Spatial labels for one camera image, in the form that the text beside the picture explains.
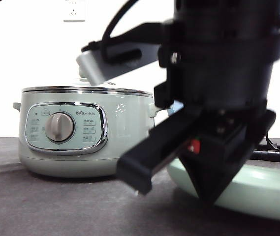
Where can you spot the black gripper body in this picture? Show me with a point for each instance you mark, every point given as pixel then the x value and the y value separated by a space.
pixel 221 52

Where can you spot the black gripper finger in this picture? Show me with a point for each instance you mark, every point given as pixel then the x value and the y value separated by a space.
pixel 213 162
pixel 158 148

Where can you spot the green plate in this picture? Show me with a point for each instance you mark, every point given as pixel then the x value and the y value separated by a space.
pixel 256 188

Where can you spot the glass steamer lid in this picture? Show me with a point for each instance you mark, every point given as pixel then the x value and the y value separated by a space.
pixel 86 89

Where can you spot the blue plate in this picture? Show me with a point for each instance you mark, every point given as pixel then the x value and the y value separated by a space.
pixel 176 106

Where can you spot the green electric steamer pot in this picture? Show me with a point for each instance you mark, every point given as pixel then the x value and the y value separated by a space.
pixel 81 131

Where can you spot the black dish rack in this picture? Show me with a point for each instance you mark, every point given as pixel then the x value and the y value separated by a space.
pixel 268 151

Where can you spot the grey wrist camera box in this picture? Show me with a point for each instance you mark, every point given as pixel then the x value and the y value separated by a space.
pixel 106 63

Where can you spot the black camera cable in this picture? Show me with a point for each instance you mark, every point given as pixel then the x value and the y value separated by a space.
pixel 114 54

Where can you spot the white wall socket left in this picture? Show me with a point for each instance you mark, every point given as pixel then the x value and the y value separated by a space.
pixel 74 11

